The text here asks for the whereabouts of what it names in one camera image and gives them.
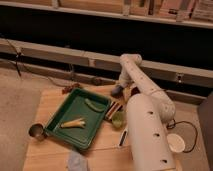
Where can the blue sponge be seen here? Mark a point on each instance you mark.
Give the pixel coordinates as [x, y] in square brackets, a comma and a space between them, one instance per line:
[117, 92]

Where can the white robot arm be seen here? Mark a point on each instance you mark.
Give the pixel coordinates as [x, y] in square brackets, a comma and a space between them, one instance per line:
[146, 113]

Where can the green pea pod toy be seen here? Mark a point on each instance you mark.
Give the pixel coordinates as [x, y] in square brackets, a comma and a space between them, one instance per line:
[92, 106]

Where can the striped wooden block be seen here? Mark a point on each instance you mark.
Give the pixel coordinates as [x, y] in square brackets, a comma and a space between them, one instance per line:
[113, 108]

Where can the small green cup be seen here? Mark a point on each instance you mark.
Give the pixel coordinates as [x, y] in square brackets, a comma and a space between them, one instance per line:
[118, 120]

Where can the brown toy on table edge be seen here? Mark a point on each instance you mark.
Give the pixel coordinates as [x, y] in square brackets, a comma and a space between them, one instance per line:
[68, 89]

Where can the green plastic tray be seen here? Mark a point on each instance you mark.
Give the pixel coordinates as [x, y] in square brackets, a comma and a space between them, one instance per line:
[74, 107]

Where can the grey cloth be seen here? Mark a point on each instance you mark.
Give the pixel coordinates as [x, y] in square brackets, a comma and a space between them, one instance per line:
[77, 162]

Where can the white plastic cup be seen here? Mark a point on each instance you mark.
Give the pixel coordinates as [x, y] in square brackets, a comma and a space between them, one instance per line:
[176, 143]

